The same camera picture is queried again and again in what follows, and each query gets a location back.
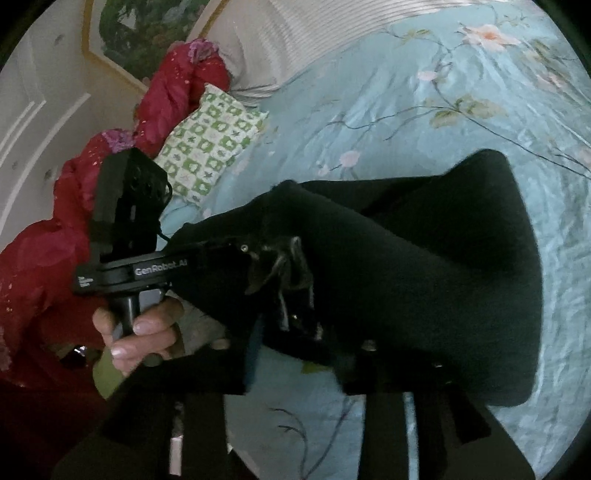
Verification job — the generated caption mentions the black pants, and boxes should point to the black pants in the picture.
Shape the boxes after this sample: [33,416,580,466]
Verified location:
[167,150,543,406]

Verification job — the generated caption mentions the person's left hand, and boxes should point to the person's left hand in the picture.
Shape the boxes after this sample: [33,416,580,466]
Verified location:
[92,296,229,376]

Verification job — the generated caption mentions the red floral blanket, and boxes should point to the red floral blanket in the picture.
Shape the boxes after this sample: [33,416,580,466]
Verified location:
[1,39,229,388]

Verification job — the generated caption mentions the green white patterned pillow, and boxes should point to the green white patterned pillow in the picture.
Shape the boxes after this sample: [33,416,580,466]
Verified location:
[155,84,269,205]

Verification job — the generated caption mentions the gold framed headboard panel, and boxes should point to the gold framed headboard panel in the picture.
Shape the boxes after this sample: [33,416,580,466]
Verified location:
[82,1,225,91]

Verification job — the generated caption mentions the white striped pillow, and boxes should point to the white striped pillow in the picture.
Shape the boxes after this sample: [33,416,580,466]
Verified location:
[187,0,469,106]

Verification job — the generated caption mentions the light blue floral bedsheet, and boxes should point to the light blue floral bedsheet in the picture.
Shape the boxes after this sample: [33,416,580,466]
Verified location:
[161,1,590,479]

